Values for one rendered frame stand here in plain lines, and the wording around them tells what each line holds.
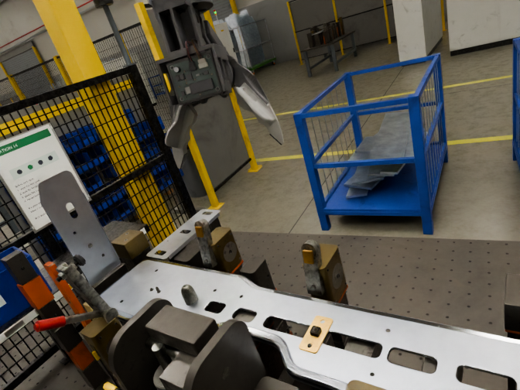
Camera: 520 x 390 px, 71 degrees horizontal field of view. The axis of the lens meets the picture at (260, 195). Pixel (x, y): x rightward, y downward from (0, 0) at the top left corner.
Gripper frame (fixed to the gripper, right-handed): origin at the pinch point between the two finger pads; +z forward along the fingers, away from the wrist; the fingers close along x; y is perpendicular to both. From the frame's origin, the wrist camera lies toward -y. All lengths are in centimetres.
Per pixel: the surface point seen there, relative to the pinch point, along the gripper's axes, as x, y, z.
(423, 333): 22.5, -6.3, 38.4
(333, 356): 6.7, -3.8, 38.9
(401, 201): 55, -206, 92
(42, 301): -70, -27, 31
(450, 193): 97, -237, 105
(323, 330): 5.3, -9.4, 37.8
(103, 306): -43, -15, 29
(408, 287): 28, -55, 61
